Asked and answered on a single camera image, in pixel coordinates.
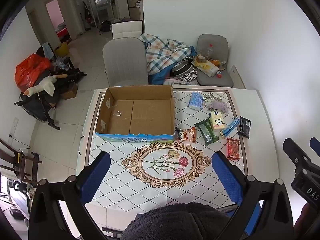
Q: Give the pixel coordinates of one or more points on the clear plastic bottle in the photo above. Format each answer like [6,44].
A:
[209,51]

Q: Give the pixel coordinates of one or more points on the red snack packet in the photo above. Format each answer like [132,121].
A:
[233,148]

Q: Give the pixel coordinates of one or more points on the green snack packet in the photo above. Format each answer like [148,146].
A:
[206,132]

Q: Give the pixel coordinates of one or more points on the yellow tissue box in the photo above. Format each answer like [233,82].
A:
[206,68]

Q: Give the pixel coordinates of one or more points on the grey fabric chair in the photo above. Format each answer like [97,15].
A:
[212,40]

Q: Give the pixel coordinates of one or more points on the orange plastic bag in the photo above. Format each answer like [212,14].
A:
[30,70]

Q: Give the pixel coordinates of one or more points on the blue tissue pack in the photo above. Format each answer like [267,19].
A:
[195,101]

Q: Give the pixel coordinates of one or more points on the pink cloth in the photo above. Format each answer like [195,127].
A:
[175,81]

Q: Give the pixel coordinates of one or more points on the yellow tissue pack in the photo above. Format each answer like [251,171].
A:
[216,120]

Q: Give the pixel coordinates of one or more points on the blue chair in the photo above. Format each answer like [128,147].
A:
[252,220]

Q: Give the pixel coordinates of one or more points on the dark wooden chair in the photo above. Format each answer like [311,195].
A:
[27,165]

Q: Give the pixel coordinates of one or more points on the purple fleece cloth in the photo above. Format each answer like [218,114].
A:
[217,105]

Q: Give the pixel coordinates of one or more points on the yellow bag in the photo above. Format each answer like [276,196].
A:
[62,50]

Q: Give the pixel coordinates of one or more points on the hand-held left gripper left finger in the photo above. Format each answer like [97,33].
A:
[97,177]

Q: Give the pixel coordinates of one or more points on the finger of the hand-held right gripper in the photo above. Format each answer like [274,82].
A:
[296,155]
[315,145]

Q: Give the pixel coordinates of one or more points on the orange packet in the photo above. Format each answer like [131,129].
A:
[215,62]

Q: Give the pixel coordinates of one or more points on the white padded chair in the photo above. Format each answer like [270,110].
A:
[126,28]

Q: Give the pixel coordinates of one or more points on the small cardboard box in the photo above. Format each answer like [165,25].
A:
[70,92]

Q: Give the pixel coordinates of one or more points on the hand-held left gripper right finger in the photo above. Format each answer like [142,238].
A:
[226,177]

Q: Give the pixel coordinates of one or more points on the black white striped garment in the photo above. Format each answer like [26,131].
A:
[185,71]

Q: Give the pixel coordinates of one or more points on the small red white packet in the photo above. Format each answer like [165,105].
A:
[219,74]

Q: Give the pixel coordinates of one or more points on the light grey upholstered chair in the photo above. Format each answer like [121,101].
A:
[125,62]

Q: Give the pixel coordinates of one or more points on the white goose plush toy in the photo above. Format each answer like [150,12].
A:
[46,85]

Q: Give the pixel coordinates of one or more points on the black folding stroller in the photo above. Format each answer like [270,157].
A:
[37,105]

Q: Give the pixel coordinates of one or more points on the plaid blanket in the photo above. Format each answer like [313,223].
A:
[162,52]

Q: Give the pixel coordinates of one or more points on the yellow handheld device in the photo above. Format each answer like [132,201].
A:
[18,161]

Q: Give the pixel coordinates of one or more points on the white board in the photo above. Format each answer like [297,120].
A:
[237,76]

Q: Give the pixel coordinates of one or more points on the black snack packet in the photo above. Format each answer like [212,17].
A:
[245,127]

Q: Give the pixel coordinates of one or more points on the blue striped sachet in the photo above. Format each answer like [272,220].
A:
[231,127]

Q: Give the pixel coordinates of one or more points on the light blue cloth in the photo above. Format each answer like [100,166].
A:
[47,50]

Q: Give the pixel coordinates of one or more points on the black bag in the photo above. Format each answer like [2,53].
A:
[105,26]

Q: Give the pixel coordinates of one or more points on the dark grey fleece garment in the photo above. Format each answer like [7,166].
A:
[175,225]

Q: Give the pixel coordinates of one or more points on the panda print snack packet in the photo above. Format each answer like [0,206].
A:
[186,135]

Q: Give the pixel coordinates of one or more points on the glass sliding door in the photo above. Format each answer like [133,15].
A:
[100,2]

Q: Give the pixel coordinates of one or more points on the brown tape roll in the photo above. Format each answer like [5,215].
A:
[201,60]

